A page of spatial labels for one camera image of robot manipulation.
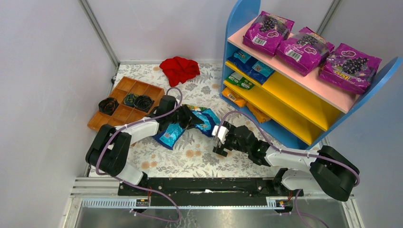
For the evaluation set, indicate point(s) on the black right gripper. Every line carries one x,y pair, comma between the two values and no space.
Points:
228,142

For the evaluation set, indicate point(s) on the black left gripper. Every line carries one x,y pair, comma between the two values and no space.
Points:
191,117

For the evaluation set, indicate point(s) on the blue candy bag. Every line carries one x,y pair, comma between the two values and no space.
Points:
168,138
252,67
209,121

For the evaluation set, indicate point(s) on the orange mango candy bag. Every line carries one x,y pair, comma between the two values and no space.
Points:
258,114
234,97

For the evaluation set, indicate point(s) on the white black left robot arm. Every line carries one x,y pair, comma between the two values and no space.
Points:
109,150

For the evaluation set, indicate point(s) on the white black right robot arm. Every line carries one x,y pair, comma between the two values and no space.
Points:
323,170

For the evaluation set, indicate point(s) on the green white Fox's candy bag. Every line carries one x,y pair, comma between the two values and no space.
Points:
195,108

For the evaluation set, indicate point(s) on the blue candy bag on shelf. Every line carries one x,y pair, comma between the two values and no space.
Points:
252,67

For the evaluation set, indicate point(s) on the blue yellow pink shelf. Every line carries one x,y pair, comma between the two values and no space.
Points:
303,110

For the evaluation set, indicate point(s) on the purple grape candy bag left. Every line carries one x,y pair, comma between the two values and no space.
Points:
267,32

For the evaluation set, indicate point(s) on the purple grape candy bag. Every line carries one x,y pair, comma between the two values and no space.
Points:
304,50
350,69
267,32

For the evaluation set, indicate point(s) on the purple grape candy bag middle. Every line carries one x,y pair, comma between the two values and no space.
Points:
304,50

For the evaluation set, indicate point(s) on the purple grape candy bag right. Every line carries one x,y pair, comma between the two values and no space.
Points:
350,69

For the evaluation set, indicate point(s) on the floral table mat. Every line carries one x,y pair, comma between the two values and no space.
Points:
192,155

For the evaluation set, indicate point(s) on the red cloth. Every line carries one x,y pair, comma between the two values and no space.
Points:
179,70

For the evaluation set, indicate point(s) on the black round object in tray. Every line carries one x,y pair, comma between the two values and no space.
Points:
143,103

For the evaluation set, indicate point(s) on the dark round object in tray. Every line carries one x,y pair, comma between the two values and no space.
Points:
129,100

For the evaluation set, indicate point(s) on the orange wooden divided tray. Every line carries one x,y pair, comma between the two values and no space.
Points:
125,114

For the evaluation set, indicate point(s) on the black round object on tray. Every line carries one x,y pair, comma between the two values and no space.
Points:
108,105

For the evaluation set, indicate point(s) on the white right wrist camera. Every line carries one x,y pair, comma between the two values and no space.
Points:
220,133

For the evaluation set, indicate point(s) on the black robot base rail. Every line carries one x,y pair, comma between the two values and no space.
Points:
200,192

